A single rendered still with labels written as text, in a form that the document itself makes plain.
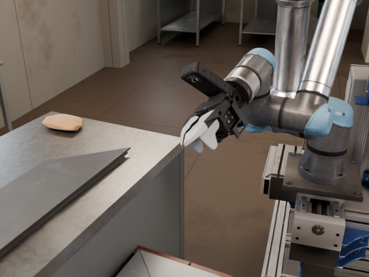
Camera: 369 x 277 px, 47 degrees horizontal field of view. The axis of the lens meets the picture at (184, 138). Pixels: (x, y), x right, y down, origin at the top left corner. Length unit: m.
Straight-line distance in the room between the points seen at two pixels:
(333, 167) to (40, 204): 0.82
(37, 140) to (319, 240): 0.98
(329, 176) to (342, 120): 0.17
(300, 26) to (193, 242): 1.76
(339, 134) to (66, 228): 0.78
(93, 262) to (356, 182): 0.78
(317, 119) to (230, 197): 2.17
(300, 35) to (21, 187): 0.86
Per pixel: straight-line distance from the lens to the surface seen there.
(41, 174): 1.30
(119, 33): 6.05
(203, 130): 0.77
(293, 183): 1.30
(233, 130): 0.82
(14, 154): 1.50
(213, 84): 0.84
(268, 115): 1.00
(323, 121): 0.97
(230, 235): 2.74
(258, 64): 0.96
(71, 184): 1.22
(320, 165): 1.30
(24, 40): 4.71
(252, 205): 3.03
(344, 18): 1.08
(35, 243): 1.07
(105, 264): 1.23
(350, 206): 1.41
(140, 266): 1.26
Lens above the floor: 1.70
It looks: 26 degrees down
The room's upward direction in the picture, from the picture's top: straight up
